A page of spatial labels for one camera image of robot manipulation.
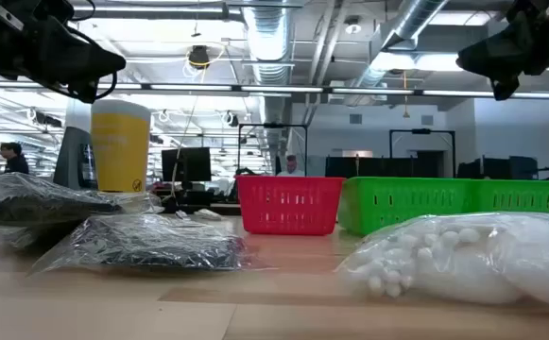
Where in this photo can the yellow wipes canister white lid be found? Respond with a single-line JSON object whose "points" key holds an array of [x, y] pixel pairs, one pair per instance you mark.
{"points": [[120, 146]]}

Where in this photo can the black computer monitor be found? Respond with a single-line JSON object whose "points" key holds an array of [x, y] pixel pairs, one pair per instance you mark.
{"points": [[186, 164]]}

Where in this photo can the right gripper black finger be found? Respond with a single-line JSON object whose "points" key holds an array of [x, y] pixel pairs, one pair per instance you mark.
{"points": [[484, 54]]}

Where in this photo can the red plastic basket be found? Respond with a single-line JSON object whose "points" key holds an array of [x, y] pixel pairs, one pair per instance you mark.
{"points": [[288, 208]]}

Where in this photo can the black aluminium table frame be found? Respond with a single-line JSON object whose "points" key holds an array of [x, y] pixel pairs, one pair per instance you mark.
{"points": [[227, 209]]}

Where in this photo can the round ceiling sensor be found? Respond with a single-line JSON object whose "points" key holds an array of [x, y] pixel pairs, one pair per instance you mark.
{"points": [[353, 27]]}

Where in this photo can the black overhead camera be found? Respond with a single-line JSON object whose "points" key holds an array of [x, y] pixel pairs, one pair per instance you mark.
{"points": [[199, 56]]}

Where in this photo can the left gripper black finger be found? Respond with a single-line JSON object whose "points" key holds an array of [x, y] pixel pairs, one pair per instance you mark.
{"points": [[101, 61]]}

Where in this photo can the person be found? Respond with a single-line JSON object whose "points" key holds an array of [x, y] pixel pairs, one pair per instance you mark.
{"points": [[14, 160], [291, 166]]}

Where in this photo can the long led light bar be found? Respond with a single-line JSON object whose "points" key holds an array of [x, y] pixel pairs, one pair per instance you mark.
{"points": [[279, 89]]}

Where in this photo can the green plastic basket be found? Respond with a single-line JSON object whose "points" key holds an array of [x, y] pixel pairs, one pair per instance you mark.
{"points": [[519, 196], [401, 200]]}

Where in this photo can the silver ribbed ventilation duct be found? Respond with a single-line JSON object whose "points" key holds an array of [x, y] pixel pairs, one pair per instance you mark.
{"points": [[267, 42], [411, 19]]}

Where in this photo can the clear bag of cotton balls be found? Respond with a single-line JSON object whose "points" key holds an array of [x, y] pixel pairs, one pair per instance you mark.
{"points": [[411, 264]]}

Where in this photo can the grey travel bottle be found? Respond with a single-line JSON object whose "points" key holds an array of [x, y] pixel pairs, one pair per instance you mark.
{"points": [[73, 158]]}

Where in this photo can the black background screen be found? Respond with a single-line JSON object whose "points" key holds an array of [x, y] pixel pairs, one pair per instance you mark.
{"points": [[373, 166], [496, 167]]}

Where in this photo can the black rig frame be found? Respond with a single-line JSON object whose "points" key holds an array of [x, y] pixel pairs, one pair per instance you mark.
{"points": [[274, 125], [423, 131]]}

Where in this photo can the silver nail clipper packet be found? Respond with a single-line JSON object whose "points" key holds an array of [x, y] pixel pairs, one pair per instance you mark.
{"points": [[182, 215], [208, 215]]}

